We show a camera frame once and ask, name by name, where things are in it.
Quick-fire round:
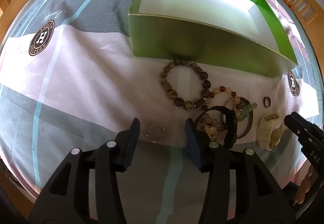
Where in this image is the cream white wrist watch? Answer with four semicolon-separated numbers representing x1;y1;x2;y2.
256;113;284;151

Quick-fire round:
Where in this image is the black wrist watch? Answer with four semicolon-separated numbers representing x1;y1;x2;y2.
193;106;237;149

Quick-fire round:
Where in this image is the dark bangle with green charm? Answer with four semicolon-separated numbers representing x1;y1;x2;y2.
224;97;257;140

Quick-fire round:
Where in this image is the pink red bead bracelet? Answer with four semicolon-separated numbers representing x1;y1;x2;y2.
201;85;242;111

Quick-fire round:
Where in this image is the dark stone bead bracelet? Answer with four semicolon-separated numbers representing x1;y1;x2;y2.
159;58;212;111

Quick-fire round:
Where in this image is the small rhinestone ring bracelet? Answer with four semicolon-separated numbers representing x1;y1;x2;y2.
145;123;166;144

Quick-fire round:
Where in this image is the person's right hand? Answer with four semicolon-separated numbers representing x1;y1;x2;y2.
293;165;314;205

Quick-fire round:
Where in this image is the plaid bed sheet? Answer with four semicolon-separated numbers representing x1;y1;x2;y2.
1;0;323;223

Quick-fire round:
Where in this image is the wooden footboard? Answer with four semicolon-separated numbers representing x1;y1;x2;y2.
283;0;324;103

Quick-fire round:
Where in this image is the green cardboard box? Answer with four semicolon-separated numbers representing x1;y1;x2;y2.
129;0;298;78

